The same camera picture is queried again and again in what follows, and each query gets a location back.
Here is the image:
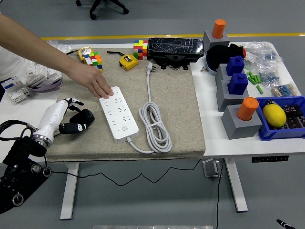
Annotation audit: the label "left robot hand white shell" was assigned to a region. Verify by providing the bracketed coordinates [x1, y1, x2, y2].
[34, 97, 92, 142]

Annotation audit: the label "person's hand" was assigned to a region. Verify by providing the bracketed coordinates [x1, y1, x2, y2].
[67, 63, 115, 100]

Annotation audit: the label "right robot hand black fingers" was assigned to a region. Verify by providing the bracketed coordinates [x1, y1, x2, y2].
[276, 219, 296, 229]

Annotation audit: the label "black plug adapter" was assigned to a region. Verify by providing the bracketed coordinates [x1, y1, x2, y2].
[69, 108, 95, 125]

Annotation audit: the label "white power strip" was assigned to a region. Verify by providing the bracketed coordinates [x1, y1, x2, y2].
[99, 85, 140, 144]

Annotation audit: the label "thin black plug cord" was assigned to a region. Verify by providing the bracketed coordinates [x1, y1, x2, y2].
[44, 131, 202, 186]

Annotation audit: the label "colourful puzzle cube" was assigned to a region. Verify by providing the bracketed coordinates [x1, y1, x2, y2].
[132, 39, 149, 60]
[83, 52, 103, 73]

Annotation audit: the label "round yellow tape measure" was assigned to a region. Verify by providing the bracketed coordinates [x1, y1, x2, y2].
[65, 46, 94, 64]

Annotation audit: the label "square yellow tape measure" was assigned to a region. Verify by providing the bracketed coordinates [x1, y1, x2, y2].
[106, 50, 139, 72]

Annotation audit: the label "white circuit breaker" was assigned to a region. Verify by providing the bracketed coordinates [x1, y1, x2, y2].
[1, 75, 33, 104]

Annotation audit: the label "clear bag of screws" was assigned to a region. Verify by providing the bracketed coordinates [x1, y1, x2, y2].
[46, 39, 72, 57]

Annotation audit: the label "white table leg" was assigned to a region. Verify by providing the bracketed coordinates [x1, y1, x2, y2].
[59, 163, 80, 220]
[224, 157, 249, 213]

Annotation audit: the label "black table control panel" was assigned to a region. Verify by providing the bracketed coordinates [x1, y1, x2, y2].
[251, 155, 290, 164]

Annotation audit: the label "black office chair base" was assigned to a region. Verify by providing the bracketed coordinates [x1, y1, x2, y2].
[75, 0, 130, 21]

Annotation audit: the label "grey-brown mat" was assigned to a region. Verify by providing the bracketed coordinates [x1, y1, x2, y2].
[45, 47, 207, 163]

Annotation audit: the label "blue plastic bin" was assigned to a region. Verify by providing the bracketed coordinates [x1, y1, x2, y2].
[254, 95, 305, 141]

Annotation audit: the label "black wrapped box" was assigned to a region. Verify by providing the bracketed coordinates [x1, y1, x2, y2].
[147, 37, 205, 64]

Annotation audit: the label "silver metal hook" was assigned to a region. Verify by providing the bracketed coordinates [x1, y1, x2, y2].
[202, 158, 224, 178]

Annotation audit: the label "grey square block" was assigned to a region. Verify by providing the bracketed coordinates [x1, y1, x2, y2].
[221, 104, 264, 140]
[215, 63, 233, 83]
[216, 80, 250, 112]
[203, 30, 231, 50]

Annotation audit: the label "dark electronic components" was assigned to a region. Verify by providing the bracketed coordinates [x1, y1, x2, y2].
[282, 104, 305, 130]

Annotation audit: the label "yellow lemon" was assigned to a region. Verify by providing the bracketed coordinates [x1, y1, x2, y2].
[262, 104, 287, 127]

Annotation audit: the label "orange cylinder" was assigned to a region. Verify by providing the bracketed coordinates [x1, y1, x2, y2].
[237, 97, 260, 121]
[212, 19, 226, 39]

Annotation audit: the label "black fabric bundle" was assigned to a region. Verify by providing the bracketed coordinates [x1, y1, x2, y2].
[206, 43, 244, 72]

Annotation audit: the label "clear bag of resistors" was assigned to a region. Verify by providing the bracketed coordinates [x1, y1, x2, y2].
[271, 82, 302, 98]

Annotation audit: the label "blue stepped block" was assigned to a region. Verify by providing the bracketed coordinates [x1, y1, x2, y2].
[225, 56, 245, 77]
[227, 73, 249, 96]

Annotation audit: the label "clear bag blue parts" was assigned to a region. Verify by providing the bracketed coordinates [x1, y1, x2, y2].
[258, 69, 281, 85]

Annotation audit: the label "small white packet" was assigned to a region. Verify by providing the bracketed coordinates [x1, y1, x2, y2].
[245, 51, 258, 63]

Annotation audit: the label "large clear plastic bag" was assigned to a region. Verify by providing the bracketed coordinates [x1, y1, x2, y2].
[243, 42, 285, 72]

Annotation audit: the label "white wall socket panel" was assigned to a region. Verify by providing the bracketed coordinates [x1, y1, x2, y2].
[24, 62, 48, 87]
[46, 69, 63, 83]

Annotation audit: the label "white power strip cable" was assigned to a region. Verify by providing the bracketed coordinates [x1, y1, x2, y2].
[125, 62, 173, 154]

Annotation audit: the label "black hanging cable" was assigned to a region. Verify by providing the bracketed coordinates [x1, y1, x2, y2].
[215, 158, 226, 229]

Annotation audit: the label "black plastic bracket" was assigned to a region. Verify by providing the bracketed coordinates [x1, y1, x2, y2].
[152, 54, 191, 71]

